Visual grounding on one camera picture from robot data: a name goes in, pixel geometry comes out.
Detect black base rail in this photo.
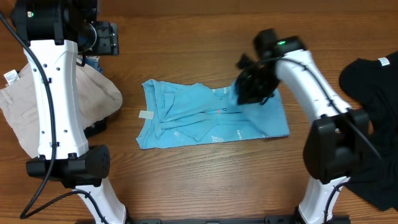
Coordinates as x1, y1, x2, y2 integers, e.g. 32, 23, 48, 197
129, 215, 351, 224

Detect light blue printed t-shirt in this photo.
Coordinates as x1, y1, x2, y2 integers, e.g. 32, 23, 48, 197
136, 80, 290, 149

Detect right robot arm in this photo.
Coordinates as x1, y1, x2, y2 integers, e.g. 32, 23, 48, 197
232, 29, 371, 224

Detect folded beige shorts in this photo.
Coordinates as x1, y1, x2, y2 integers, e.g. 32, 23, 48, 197
1, 64, 123, 158

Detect dark folded garment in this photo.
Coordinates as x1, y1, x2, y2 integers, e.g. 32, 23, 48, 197
84, 117, 108, 138

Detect folded denim shorts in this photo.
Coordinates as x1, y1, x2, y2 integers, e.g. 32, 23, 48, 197
85, 56, 104, 74

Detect black t-shirt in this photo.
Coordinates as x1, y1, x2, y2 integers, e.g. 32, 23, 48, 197
339, 52, 397, 211

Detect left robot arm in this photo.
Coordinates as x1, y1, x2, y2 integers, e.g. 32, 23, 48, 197
7, 0, 131, 223

